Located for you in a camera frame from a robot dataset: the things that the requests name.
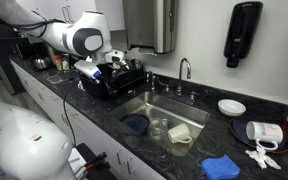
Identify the black tall appliance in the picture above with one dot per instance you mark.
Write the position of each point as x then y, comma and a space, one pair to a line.
10, 73

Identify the black dish rack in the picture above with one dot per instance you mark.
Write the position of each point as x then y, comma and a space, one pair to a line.
127, 81

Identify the white upper cabinets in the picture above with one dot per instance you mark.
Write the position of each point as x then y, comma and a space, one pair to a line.
77, 5

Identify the red lid spice jar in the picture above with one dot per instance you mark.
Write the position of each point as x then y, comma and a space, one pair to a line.
57, 62

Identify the black coffee machine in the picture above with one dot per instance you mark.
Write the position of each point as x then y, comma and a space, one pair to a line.
34, 48

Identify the metal kettle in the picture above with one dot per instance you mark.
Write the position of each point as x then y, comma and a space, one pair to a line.
40, 63

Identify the blue sponge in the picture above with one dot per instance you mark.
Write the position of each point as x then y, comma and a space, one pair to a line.
220, 167

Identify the white cabinets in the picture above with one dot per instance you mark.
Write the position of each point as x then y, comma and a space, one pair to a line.
90, 133
77, 5

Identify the chrome sink faucet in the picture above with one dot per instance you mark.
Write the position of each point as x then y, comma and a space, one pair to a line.
180, 71

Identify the glass jar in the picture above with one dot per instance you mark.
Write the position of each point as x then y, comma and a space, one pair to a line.
66, 62

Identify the clear drinking glass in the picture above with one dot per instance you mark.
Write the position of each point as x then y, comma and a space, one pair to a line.
158, 128

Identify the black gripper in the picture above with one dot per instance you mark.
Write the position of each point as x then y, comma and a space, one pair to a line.
108, 73

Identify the stainless paper towel dispenser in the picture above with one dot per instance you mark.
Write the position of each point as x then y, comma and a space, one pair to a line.
150, 23

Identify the chrome side sprayer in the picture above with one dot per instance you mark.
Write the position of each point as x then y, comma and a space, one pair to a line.
151, 80

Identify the dark blue plate under mug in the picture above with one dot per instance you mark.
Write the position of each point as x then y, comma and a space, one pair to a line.
239, 131

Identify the small white bowl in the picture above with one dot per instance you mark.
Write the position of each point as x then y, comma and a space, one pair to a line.
231, 107

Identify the stainless steel sink basin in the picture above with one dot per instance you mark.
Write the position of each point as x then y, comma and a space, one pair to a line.
170, 106

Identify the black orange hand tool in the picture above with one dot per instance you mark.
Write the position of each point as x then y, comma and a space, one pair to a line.
95, 160

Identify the white printed mug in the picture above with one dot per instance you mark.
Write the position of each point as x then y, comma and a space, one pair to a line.
265, 131

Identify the black soap dispenser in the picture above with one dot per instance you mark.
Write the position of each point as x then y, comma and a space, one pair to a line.
242, 30

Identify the crumpled white paper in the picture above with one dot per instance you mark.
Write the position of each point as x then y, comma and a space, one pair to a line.
260, 156

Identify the white paper sheet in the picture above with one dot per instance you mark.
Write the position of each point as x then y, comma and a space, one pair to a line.
75, 161

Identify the plain cream mug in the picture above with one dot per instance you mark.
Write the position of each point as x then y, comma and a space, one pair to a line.
179, 133

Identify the white box on wrist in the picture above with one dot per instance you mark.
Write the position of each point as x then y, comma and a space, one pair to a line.
113, 56

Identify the white lower cabinets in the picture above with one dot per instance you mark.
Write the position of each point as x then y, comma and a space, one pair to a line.
90, 133

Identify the white wrist camera blue plug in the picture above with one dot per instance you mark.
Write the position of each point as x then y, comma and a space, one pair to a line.
85, 68

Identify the dark blue plate in sink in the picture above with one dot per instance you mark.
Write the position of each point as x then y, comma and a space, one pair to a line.
135, 123

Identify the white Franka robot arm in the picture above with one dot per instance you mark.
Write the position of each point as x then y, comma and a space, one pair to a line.
84, 30

